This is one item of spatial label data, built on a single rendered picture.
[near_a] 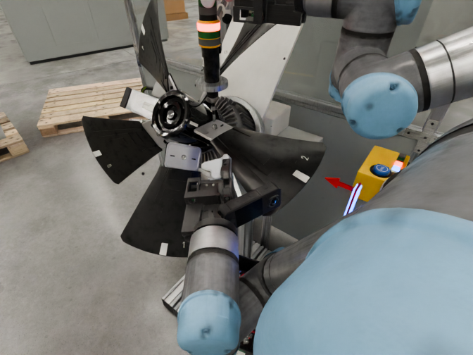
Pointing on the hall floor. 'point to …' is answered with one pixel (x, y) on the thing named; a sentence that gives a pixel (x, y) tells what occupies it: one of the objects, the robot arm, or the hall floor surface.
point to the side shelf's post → (266, 231)
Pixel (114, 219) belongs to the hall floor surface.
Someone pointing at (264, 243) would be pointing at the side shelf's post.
